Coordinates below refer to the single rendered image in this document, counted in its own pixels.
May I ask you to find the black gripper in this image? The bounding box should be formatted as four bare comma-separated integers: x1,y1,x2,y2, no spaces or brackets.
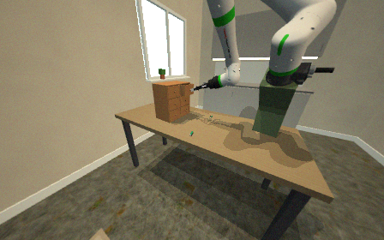
191,79,214,92

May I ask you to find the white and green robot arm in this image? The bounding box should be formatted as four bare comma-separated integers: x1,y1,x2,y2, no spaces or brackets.
207,0,337,89

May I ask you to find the brown wooden drawer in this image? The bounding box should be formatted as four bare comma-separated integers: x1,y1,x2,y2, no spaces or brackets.
169,108,180,122
168,97,180,111
167,85,180,99
181,104,189,116
180,95,189,106
180,83,194,96

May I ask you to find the orange chest of drawers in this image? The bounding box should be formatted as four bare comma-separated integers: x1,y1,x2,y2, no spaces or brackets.
152,81,190,123

